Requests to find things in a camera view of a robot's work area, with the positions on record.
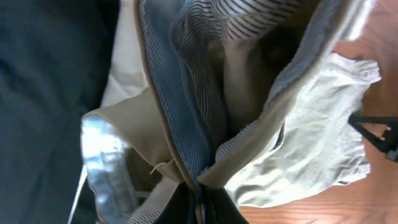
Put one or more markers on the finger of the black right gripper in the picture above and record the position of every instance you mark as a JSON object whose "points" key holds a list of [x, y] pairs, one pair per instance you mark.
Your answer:
{"points": [[356, 122]]}

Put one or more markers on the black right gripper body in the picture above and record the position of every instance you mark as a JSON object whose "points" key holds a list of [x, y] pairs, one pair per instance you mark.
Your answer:
{"points": [[390, 138]]}

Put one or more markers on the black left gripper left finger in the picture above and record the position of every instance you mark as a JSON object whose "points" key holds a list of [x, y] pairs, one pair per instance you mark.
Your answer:
{"points": [[180, 208]]}

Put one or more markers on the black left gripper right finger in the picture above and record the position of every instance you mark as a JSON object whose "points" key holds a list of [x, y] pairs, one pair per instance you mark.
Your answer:
{"points": [[220, 209]]}

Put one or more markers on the khaki green shorts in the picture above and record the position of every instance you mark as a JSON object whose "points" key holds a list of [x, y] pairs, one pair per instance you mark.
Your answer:
{"points": [[248, 96]]}

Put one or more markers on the black pants with red waistband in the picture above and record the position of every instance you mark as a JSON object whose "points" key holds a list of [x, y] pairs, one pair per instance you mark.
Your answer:
{"points": [[55, 60]]}

